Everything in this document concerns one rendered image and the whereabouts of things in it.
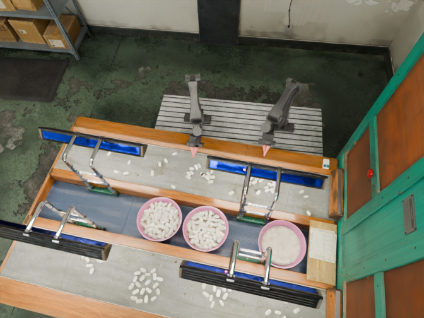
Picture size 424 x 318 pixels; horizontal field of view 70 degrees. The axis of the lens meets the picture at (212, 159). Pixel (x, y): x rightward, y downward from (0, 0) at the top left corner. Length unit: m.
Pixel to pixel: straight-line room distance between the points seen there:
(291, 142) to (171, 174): 0.86
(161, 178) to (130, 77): 1.82
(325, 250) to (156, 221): 0.98
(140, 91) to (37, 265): 2.04
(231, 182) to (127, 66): 2.20
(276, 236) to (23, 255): 1.45
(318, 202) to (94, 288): 1.37
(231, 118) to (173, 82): 1.31
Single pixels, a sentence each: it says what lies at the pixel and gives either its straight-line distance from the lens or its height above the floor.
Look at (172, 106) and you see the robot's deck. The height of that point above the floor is 0.66.
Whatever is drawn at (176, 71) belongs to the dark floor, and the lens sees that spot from 3.54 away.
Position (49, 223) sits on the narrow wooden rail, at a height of 0.76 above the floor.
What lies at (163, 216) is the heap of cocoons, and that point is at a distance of 1.88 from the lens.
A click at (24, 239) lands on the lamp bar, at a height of 1.07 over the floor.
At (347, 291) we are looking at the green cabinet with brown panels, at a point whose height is 0.90.
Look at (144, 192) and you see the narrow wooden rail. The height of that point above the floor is 0.76.
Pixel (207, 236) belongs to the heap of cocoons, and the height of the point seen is 0.74.
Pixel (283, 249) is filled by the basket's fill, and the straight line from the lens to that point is 1.85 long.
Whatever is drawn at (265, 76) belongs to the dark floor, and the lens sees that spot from 3.47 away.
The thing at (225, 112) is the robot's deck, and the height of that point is 0.67.
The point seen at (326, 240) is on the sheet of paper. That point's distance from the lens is 1.87.
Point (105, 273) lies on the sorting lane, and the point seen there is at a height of 0.74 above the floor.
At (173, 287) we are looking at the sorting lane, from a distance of 1.80.
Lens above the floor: 2.51
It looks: 62 degrees down
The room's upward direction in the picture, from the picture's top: 3 degrees counter-clockwise
